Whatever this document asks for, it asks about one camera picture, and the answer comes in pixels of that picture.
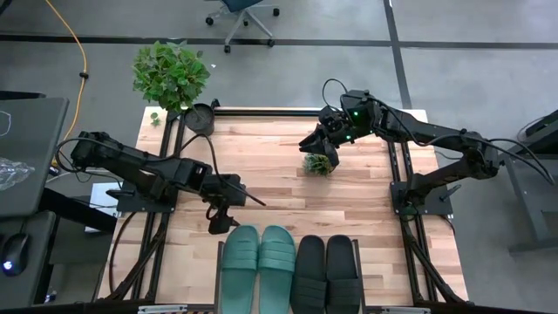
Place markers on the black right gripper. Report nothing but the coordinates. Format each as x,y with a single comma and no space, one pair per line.
333,126

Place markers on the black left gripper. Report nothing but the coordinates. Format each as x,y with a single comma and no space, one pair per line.
224,189

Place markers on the green rubber slide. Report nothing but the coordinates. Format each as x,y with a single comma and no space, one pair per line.
240,261
276,261

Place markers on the black rubber slide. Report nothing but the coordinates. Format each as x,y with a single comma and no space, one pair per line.
343,270
308,270

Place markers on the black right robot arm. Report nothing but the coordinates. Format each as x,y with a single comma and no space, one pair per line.
436,131

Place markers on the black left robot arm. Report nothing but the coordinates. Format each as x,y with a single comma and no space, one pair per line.
131,163

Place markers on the small potted succulent plant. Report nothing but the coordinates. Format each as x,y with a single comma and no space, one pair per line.
316,165

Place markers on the white flat panel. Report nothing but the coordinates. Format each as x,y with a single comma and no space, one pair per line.
102,196

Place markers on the small fallen leaf sprig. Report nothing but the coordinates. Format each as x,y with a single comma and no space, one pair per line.
155,120

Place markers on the office chair base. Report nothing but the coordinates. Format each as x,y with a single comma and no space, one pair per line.
244,13

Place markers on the large potted green tree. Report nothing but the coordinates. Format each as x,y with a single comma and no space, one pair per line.
170,76

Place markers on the black computer mouse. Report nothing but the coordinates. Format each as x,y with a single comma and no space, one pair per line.
15,255

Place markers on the grey metal stand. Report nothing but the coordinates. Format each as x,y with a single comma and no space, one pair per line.
532,196

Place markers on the grey side desk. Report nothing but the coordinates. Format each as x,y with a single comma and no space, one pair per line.
30,131

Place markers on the clear plastic bag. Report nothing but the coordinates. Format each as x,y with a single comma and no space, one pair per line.
15,172

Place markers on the silver aluminium bracket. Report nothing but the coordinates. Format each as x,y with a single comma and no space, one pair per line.
161,309
405,310

